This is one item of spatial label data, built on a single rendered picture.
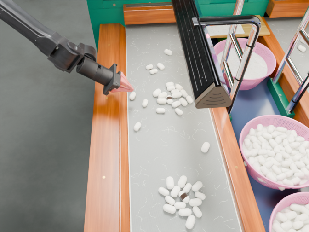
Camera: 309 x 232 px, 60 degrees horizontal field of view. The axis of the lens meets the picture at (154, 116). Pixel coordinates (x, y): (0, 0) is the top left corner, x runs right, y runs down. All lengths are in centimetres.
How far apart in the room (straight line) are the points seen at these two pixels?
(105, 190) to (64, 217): 86
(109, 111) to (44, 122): 111
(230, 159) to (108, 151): 38
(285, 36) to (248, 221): 93
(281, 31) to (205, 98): 94
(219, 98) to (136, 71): 60
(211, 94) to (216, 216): 38
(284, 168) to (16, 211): 139
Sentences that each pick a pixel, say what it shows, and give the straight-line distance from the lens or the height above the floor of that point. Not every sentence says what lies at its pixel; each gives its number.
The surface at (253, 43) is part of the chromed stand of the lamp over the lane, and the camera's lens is 81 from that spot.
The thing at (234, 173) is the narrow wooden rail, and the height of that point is 76.
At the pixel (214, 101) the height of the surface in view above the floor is 106.
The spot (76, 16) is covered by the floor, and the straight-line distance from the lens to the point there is 297.
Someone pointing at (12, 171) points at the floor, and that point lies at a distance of 189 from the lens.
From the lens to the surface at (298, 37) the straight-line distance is 108.
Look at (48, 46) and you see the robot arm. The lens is 85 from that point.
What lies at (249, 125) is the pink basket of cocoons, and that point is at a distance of 97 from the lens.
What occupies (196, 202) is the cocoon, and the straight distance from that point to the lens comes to 80.
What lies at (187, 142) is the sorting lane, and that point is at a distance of 91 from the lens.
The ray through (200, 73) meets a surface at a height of 109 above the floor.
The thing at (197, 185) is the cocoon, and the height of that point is 76.
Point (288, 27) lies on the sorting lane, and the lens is 151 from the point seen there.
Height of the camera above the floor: 150
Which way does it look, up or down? 52 degrees down
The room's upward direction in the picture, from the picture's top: straight up
